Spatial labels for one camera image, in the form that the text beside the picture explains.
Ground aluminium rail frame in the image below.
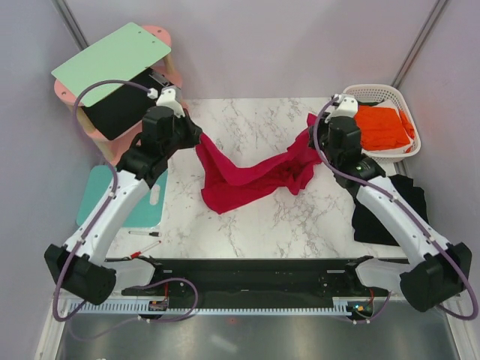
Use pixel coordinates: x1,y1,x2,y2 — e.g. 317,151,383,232
52,292,463,312

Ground black marker pen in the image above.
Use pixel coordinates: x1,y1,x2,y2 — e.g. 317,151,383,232
128,230,160,237

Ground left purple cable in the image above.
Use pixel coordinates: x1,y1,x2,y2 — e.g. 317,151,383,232
52,79,199,341

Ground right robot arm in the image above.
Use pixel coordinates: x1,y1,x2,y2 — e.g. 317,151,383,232
308,94,479,320

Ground dark green garment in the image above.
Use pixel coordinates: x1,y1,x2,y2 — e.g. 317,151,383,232
358,100,383,107

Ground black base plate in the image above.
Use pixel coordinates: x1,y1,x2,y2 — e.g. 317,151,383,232
122,259,387,310

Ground black t shirt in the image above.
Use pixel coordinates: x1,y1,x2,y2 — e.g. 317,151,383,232
351,174,436,248

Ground red t shirt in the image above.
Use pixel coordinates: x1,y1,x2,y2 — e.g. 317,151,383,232
195,129,321,215

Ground purple cable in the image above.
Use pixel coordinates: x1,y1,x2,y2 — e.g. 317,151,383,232
52,79,199,341
313,99,474,326

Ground orange folded t shirt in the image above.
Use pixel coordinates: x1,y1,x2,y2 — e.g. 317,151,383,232
352,105,416,152

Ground white cable duct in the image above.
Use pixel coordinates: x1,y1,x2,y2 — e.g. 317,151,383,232
79,298,359,316

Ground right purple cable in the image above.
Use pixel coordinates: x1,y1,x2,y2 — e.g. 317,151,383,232
313,99,474,326

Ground red white pen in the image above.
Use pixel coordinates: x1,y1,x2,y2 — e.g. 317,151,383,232
129,240,161,259

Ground mint green board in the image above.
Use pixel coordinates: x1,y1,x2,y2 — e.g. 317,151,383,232
52,22,172,105

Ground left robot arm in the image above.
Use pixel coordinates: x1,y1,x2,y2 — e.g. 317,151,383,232
44,85,202,305

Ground black clipboard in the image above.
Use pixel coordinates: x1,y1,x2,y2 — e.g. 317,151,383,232
72,67,173,140

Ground teal cutting board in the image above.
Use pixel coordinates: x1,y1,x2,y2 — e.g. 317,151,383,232
76,165,168,228

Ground white plastic basket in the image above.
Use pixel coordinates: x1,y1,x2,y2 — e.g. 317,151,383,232
343,84,422,163

